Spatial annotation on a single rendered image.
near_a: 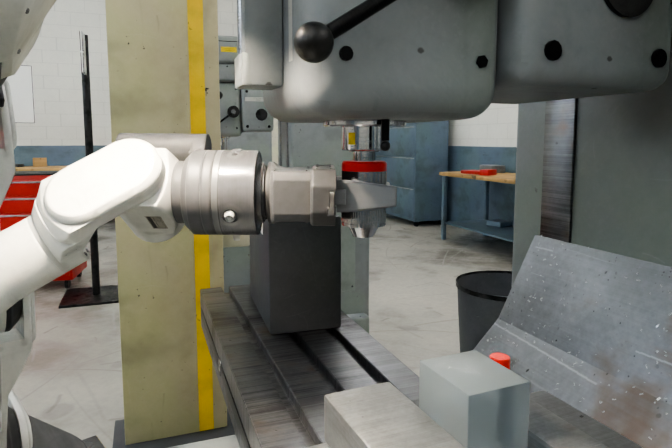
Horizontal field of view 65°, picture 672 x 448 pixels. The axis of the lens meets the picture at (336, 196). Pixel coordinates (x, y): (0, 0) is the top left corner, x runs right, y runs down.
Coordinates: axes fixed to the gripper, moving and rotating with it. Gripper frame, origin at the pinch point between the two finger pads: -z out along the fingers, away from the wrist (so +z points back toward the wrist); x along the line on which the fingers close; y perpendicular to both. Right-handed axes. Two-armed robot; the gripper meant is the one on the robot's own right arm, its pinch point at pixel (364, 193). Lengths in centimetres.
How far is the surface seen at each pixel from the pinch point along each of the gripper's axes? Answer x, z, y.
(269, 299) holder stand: 26.4, 12.6, 19.7
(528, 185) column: 29.3, -29.2, 1.5
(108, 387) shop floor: 211, 115, 125
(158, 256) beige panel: 157, 71, 43
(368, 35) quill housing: -10.8, 0.7, -14.1
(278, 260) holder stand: 26.5, 11.2, 13.4
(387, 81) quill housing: -10.2, -1.0, -10.5
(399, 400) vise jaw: -16.3, -1.6, 14.4
